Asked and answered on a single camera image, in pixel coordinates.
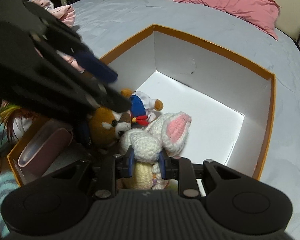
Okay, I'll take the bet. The colourful feather shuttlecock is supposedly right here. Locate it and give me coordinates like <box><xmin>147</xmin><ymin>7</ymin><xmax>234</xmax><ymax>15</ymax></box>
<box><xmin>0</xmin><ymin>102</ymin><xmax>39</xmax><ymax>142</ymax></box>

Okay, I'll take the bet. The pink case inside box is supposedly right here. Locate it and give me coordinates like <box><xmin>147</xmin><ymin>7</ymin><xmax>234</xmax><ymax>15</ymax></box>
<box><xmin>17</xmin><ymin>120</ymin><xmax>73</xmax><ymax>180</ymax></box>

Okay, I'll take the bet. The pink pillow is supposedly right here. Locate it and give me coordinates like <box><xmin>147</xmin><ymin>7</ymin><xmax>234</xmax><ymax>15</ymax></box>
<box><xmin>175</xmin><ymin>0</ymin><xmax>280</xmax><ymax>40</ymax></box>

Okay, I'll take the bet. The white crochet bunny plush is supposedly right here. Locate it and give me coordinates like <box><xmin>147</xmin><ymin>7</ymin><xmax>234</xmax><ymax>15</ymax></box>
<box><xmin>119</xmin><ymin>112</ymin><xmax>192</xmax><ymax>190</ymax></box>

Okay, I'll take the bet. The brown bear plush sailor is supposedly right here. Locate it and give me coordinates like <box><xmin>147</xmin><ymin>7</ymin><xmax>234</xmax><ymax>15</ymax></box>
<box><xmin>89</xmin><ymin>88</ymin><xmax>164</xmax><ymax>149</ymax></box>

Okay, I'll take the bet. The grey bed sheet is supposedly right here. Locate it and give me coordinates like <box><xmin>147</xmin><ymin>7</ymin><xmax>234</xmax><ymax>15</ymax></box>
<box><xmin>74</xmin><ymin>0</ymin><xmax>300</xmax><ymax>239</ymax></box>

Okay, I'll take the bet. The orange rimmed white box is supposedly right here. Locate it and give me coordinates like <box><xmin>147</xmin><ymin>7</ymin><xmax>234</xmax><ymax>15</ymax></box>
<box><xmin>7</xmin><ymin>23</ymin><xmax>276</xmax><ymax>186</ymax></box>

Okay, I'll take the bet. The pink crumpled blanket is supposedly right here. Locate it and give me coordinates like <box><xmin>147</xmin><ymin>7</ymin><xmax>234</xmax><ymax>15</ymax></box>
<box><xmin>29</xmin><ymin>0</ymin><xmax>76</xmax><ymax>28</ymax></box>

